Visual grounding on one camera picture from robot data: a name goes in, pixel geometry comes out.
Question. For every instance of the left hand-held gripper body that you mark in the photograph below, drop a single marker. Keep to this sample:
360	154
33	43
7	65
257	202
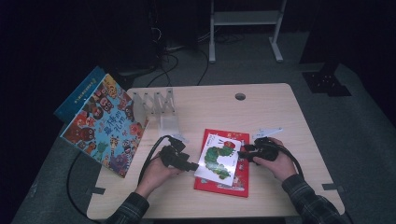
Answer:
171	155

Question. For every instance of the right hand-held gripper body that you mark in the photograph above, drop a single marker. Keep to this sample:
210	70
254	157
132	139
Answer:
266	151

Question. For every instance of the red picture book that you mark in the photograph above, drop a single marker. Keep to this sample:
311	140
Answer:
243	168

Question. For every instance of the white caterpillar picture book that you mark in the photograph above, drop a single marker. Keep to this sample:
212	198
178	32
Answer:
219	158

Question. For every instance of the colourful animals picture book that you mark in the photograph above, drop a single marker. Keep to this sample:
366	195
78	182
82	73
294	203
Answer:
106	130

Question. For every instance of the blue monster picture book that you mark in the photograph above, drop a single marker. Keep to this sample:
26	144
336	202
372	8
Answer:
79	95

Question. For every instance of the person's right hand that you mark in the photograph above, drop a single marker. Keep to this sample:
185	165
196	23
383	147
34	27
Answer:
281	166

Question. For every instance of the person's left hand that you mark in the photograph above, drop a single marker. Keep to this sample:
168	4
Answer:
155	175

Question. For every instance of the grey tape strip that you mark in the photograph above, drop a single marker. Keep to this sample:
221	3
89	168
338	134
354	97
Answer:
333	187
95	190

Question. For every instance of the black stand with square base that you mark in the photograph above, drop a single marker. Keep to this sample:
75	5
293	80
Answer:
327	82

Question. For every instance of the white metal frame stand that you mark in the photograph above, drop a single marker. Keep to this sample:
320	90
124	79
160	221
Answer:
246	18

